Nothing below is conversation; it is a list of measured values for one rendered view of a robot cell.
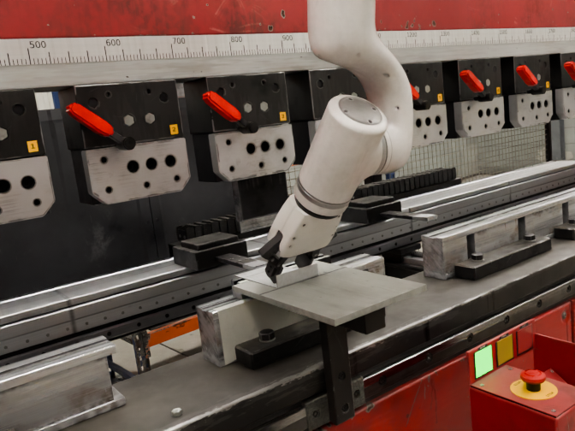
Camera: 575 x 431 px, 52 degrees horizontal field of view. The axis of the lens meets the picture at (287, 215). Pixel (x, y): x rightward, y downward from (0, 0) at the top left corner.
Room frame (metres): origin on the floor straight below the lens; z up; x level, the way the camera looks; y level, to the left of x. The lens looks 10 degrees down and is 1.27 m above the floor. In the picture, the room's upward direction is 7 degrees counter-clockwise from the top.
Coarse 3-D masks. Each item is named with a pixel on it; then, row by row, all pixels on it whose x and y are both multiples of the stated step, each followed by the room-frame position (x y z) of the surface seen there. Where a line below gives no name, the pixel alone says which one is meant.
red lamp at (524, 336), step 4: (524, 328) 1.02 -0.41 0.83; (528, 328) 1.03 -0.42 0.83; (520, 332) 1.02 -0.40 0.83; (524, 332) 1.02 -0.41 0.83; (528, 332) 1.03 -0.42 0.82; (520, 336) 1.02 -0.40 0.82; (524, 336) 1.02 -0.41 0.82; (528, 336) 1.03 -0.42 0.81; (520, 340) 1.02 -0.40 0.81; (524, 340) 1.02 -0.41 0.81; (528, 340) 1.03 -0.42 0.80; (520, 344) 1.02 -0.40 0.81; (524, 344) 1.02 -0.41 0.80; (528, 344) 1.03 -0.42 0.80; (520, 348) 1.01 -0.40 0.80; (524, 348) 1.02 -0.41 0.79; (528, 348) 1.03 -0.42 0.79; (520, 352) 1.01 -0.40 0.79
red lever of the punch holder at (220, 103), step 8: (208, 96) 0.88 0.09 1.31; (216, 96) 0.88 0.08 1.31; (208, 104) 0.89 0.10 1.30; (216, 104) 0.89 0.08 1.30; (224, 104) 0.89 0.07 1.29; (224, 112) 0.89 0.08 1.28; (232, 112) 0.90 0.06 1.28; (232, 120) 0.90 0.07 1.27; (240, 120) 0.91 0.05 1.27; (240, 128) 0.93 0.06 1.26; (248, 128) 0.91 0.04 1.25; (256, 128) 0.91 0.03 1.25
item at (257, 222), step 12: (240, 180) 0.98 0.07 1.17; (252, 180) 0.99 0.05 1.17; (264, 180) 1.01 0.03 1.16; (276, 180) 1.02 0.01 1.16; (240, 192) 0.98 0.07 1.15; (252, 192) 0.99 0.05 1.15; (264, 192) 1.00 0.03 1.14; (276, 192) 1.02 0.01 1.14; (240, 204) 0.98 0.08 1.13; (252, 204) 0.99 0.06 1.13; (264, 204) 1.00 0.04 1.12; (276, 204) 1.02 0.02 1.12; (240, 216) 0.98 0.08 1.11; (252, 216) 0.99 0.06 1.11; (264, 216) 1.01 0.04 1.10; (240, 228) 0.98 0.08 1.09; (252, 228) 1.00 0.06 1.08
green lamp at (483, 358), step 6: (486, 348) 0.96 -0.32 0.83; (480, 354) 0.95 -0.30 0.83; (486, 354) 0.96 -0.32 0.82; (480, 360) 0.95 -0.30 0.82; (486, 360) 0.96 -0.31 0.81; (480, 366) 0.95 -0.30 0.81; (486, 366) 0.96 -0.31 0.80; (492, 366) 0.97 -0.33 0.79; (480, 372) 0.95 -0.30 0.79; (486, 372) 0.96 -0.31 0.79
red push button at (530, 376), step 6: (522, 372) 0.90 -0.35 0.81; (528, 372) 0.90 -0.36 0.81; (534, 372) 0.89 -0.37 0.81; (540, 372) 0.89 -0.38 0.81; (522, 378) 0.89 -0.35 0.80; (528, 378) 0.88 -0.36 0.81; (534, 378) 0.88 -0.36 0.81; (540, 378) 0.88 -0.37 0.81; (528, 384) 0.89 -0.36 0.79; (534, 384) 0.88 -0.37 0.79; (540, 384) 0.89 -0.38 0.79; (528, 390) 0.89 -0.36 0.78; (534, 390) 0.88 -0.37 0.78
